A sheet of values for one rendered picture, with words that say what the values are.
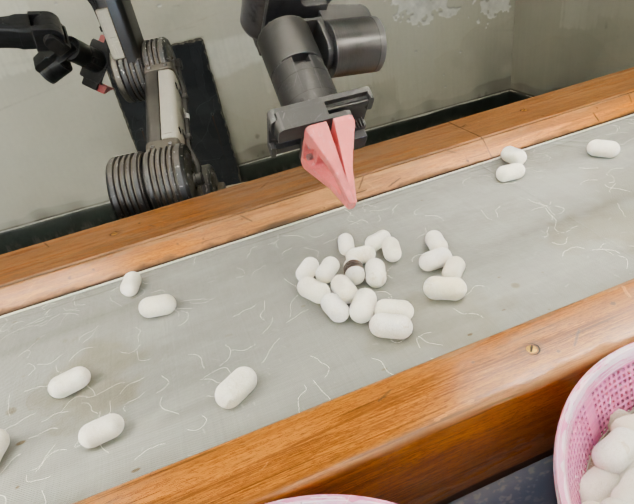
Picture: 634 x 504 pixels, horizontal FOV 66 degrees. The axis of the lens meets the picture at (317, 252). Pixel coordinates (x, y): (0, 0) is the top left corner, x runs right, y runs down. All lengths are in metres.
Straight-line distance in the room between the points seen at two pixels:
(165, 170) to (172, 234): 0.20
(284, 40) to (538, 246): 0.32
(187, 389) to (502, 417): 0.25
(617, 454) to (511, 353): 0.08
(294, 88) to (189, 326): 0.25
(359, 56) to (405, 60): 2.22
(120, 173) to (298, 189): 0.31
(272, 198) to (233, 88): 1.89
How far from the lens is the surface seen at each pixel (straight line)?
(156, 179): 0.80
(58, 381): 0.48
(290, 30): 0.52
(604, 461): 0.37
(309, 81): 0.48
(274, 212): 0.62
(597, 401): 0.38
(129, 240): 0.64
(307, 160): 0.49
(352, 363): 0.41
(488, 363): 0.37
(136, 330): 0.52
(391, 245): 0.50
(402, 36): 2.74
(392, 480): 0.35
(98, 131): 2.53
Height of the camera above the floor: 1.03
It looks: 32 degrees down
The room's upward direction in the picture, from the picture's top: 11 degrees counter-clockwise
